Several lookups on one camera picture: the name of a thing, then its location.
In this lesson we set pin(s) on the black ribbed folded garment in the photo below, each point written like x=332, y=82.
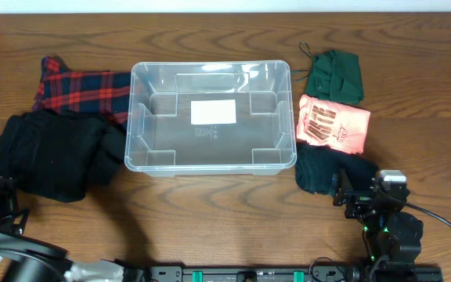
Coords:
x=318, y=169

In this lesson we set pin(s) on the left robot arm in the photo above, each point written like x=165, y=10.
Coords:
x=34, y=260

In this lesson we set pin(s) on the black mounting rail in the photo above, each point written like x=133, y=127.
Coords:
x=315, y=273

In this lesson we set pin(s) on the coral printed t-shirt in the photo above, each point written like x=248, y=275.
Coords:
x=338, y=126

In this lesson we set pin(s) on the dark green garment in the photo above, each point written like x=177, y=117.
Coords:
x=334, y=76

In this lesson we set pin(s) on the white label in bin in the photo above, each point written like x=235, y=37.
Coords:
x=213, y=112

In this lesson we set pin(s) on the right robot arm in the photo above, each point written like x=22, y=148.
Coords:
x=389, y=233

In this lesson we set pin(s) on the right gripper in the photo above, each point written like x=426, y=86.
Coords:
x=361, y=198

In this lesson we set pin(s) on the clear plastic storage bin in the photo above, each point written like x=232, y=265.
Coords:
x=161, y=141

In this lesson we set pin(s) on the red navy plaid garment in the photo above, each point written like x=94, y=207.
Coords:
x=100, y=91

